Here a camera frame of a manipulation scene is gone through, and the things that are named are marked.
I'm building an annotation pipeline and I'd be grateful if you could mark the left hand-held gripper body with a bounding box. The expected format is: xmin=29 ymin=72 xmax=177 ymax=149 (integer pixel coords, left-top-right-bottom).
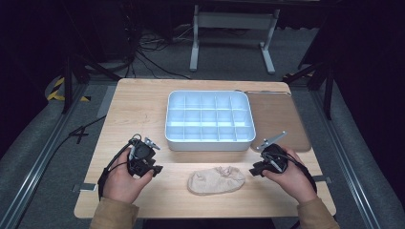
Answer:
xmin=127 ymin=135 xmax=161 ymax=177

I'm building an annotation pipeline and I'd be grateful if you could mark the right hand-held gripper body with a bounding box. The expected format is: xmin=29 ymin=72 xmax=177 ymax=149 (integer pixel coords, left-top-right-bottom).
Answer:
xmin=256 ymin=131 xmax=289 ymax=175

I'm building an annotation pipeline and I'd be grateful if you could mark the beige sock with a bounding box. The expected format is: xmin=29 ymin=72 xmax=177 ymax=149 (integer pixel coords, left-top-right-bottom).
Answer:
xmin=186 ymin=165 xmax=246 ymax=197

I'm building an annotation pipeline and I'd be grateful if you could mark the white divided storage box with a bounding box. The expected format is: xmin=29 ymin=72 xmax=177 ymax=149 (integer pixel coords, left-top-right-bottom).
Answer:
xmin=164 ymin=90 xmax=257 ymax=153

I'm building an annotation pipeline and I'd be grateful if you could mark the person's right hand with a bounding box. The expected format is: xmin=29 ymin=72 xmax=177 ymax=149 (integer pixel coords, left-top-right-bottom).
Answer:
xmin=262 ymin=146 xmax=318 ymax=204

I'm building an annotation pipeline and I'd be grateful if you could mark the person's left hand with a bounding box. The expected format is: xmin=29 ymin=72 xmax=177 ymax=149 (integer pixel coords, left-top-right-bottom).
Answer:
xmin=102 ymin=155 xmax=155 ymax=204

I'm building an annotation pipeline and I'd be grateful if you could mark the black metal stand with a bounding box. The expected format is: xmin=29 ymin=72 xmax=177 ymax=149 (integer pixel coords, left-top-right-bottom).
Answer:
xmin=61 ymin=52 xmax=122 ymax=115
xmin=282 ymin=60 xmax=336 ymax=121

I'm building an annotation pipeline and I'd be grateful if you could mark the yellow black hazard tape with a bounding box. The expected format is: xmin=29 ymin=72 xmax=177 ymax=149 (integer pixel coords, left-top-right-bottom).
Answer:
xmin=46 ymin=75 xmax=92 ymax=103

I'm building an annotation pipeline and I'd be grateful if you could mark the right hand-held gripper cable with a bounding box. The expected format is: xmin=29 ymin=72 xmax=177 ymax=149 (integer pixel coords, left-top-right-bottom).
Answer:
xmin=270 ymin=152 xmax=318 ymax=194

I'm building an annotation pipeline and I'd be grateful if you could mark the hand-held gripper cable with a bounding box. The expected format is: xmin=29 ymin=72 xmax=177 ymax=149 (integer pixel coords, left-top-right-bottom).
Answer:
xmin=270 ymin=152 xmax=318 ymax=194
xmin=96 ymin=133 xmax=142 ymax=202

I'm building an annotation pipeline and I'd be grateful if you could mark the left hand-held gripper cable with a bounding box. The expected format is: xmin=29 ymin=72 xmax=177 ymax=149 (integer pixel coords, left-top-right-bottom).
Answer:
xmin=96 ymin=133 xmax=142 ymax=202

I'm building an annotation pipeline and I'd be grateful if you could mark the aluminium floor rail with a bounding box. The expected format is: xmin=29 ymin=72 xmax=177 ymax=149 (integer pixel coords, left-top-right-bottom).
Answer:
xmin=309 ymin=89 xmax=385 ymax=229
xmin=0 ymin=81 xmax=91 ymax=229

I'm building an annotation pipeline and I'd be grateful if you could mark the black floor cable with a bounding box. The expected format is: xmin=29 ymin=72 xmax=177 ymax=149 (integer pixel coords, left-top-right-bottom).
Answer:
xmin=12 ymin=114 xmax=107 ymax=229

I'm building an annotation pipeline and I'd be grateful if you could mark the tangle of black floor cables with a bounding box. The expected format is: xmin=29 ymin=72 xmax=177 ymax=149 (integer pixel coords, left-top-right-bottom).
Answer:
xmin=125 ymin=27 xmax=193 ymax=80

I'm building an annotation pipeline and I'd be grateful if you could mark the white metal desk frame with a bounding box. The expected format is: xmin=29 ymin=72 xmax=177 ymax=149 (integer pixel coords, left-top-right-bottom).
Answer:
xmin=189 ymin=4 xmax=282 ymax=75

